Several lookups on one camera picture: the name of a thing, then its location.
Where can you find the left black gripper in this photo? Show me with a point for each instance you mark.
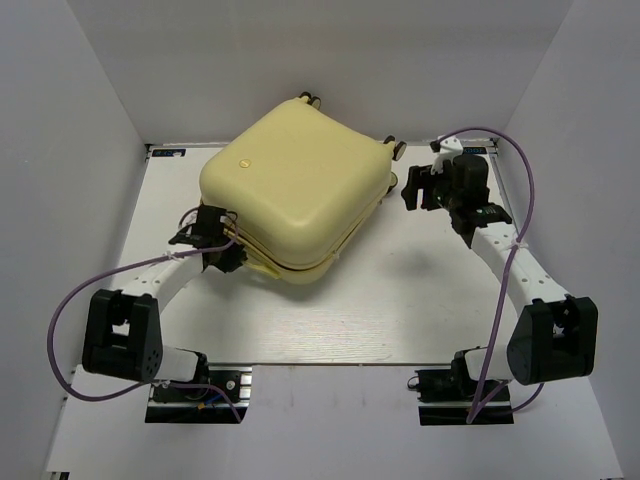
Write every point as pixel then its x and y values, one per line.
pixel 232 260

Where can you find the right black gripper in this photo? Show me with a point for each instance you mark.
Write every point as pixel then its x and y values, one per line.
pixel 419 178

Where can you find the yellow suitcase with black lining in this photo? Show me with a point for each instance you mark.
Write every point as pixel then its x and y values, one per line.
pixel 301 185

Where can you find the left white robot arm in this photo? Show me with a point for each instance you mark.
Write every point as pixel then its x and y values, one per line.
pixel 123 337

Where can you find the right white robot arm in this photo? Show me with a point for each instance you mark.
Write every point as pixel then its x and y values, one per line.
pixel 555 334

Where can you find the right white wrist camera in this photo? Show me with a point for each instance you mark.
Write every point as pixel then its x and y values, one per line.
pixel 445 148

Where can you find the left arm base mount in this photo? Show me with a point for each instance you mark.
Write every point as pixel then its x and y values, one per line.
pixel 223 399

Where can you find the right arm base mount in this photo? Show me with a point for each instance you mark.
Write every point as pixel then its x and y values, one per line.
pixel 444 400

